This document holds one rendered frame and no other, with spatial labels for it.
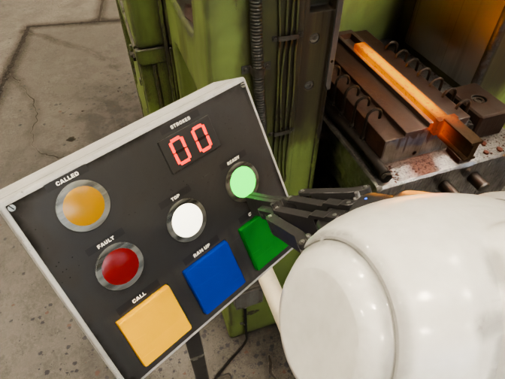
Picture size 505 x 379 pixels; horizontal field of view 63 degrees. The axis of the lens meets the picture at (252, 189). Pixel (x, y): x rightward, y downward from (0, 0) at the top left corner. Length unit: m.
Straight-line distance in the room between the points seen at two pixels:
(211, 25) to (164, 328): 0.47
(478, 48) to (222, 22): 0.66
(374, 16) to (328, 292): 1.19
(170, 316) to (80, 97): 2.46
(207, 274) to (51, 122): 2.29
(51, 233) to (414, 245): 0.39
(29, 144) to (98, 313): 2.17
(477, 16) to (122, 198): 0.92
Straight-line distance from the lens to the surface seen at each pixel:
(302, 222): 0.49
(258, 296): 1.30
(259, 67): 0.77
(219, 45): 0.75
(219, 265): 0.58
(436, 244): 0.18
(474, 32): 1.17
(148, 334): 0.56
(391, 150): 0.89
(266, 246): 0.62
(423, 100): 0.95
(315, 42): 0.83
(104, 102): 2.82
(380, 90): 0.99
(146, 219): 0.52
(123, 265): 0.52
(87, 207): 0.49
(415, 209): 0.19
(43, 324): 1.85
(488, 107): 1.04
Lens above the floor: 1.50
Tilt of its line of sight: 46 degrees down
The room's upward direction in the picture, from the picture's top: straight up
